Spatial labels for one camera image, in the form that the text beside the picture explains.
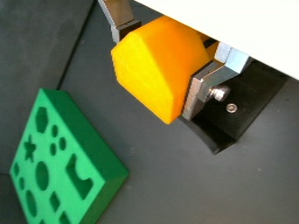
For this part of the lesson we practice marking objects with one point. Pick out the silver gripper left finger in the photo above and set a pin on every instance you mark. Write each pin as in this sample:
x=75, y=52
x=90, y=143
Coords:
x=120, y=18

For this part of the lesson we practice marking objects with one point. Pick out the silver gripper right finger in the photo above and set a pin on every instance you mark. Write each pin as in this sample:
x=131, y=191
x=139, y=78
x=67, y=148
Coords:
x=229, y=63

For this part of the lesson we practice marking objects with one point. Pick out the black curved fixture block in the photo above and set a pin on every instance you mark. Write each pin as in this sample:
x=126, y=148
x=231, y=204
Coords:
x=223, y=120

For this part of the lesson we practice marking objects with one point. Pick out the green shape sorter board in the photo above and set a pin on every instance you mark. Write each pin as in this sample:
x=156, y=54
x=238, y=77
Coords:
x=66, y=172

